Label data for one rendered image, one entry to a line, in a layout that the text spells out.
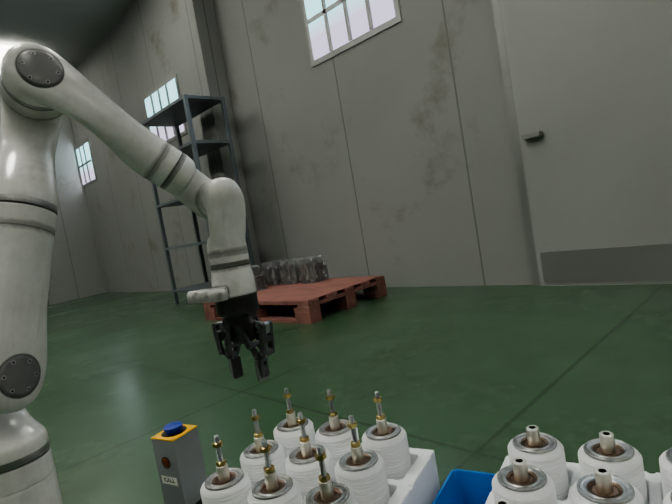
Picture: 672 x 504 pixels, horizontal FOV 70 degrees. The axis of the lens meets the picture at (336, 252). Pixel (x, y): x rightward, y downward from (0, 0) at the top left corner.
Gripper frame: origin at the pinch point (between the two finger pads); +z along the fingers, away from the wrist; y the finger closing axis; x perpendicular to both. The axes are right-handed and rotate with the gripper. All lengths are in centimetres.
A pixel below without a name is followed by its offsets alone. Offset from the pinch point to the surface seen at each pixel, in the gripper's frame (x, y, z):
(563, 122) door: -290, 2, -64
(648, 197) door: -284, -39, -8
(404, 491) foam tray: -17.6, -17.0, 28.7
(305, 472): -7.9, -1.5, 22.8
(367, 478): -10.6, -14.3, 22.9
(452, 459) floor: -61, -5, 46
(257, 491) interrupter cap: 2.3, 0.9, 21.5
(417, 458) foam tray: -29.2, -13.7, 28.6
